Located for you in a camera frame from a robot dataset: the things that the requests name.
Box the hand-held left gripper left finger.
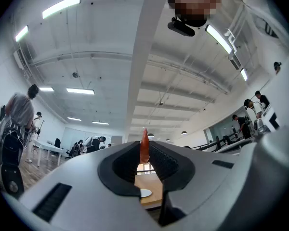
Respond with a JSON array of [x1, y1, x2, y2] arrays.
[[97, 141, 142, 197]]

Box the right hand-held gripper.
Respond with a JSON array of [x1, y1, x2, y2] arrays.
[[253, 102, 281, 136]]

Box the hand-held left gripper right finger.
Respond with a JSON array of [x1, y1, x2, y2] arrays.
[[148, 140, 196, 193]]

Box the black metal railing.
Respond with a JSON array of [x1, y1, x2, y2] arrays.
[[190, 132, 239, 153]]

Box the white ceiling air conditioner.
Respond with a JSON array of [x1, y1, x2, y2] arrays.
[[13, 49, 26, 71], [228, 54, 241, 71]]

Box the white table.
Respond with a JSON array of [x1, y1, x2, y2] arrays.
[[32, 138, 64, 167]]

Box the person's face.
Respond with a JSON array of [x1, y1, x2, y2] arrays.
[[167, 0, 222, 27]]

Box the black head-mounted camera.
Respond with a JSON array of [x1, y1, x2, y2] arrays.
[[167, 16, 196, 38]]

